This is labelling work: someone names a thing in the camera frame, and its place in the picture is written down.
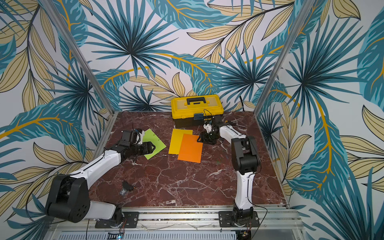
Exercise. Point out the green paper sheet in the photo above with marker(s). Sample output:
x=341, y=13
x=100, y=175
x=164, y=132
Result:
x=150, y=136

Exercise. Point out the yellow paper sheet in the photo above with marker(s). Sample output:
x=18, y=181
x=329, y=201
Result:
x=176, y=140

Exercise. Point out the aluminium frame rail front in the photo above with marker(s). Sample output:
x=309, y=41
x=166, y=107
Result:
x=271, y=222

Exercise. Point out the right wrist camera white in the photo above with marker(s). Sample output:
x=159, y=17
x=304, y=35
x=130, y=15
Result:
x=208, y=127

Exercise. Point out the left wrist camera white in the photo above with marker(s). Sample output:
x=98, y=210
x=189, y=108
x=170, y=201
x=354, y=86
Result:
x=139, y=136

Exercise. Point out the small black clip object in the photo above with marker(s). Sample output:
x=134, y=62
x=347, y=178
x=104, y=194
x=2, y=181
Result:
x=126, y=188

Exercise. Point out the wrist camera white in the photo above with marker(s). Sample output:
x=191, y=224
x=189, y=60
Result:
x=139, y=136
x=208, y=127

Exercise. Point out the yellow black toolbox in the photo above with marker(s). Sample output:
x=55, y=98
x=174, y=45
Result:
x=194, y=111

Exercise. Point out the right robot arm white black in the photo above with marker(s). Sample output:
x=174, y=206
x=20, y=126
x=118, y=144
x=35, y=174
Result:
x=245, y=160

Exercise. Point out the right aluminium corner post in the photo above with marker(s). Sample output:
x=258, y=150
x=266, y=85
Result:
x=298, y=23

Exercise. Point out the small screwdriver yellow black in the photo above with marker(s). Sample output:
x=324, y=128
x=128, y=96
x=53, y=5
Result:
x=230, y=123

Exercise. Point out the left aluminium corner post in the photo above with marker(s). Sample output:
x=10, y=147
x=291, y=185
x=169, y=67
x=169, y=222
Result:
x=59, y=22

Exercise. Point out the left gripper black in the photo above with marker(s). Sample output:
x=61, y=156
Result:
x=147, y=148

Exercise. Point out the aluminium corner post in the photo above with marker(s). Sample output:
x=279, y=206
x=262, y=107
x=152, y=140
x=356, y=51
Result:
x=59, y=22
x=298, y=23

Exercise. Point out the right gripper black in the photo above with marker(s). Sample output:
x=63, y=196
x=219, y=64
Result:
x=210, y=135

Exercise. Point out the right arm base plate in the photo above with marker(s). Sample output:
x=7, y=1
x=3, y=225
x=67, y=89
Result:
x=239, y=219

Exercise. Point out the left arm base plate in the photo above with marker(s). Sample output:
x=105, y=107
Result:
x=126, y=220

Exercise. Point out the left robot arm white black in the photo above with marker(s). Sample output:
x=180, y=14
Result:
x=69, y=199

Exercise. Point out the orange paper sheet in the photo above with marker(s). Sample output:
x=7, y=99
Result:
x=191, y=149

